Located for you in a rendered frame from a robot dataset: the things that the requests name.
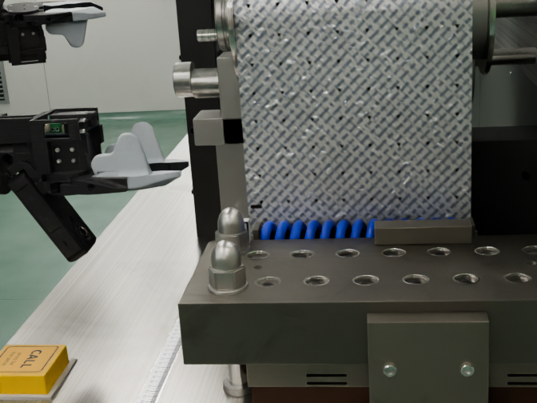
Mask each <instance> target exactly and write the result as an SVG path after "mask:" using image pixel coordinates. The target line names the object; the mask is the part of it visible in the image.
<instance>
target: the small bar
mask: <svg viewBox="0 0 537 403"><path fill-rule="evenodd" d="M374 230H375V245H411V244H454V243H471V233H472V227H471V223H470V220H469V219H432V220H396V221H374Z"/></svg>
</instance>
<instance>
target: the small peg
mask: <svg viewBox="0 0 537 403"><path fill-rule="evenodd" d="M197 40H198V41H199V42H210V41H212V42H216V41H217V33H216V29H211V30H210V29H204V30H203V29H200V30H197Z"/></svg>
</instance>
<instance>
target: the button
mask: <svg viewBox="0 0 537 403"><path fill-rule="evenodd" d="M68 364H69V358H68V353H67V347H66V345H6V346H5V347H4V348H3V349H2V350H1V352H0V394H48V393H49V391H50V390H51V389H52V387H53V386H54V384H55V383H56V381H57V380H58V378H59V377H60V376H61V374H62V372H63V371H64V369H65V368H66V366H67V365H68Z"/></svg>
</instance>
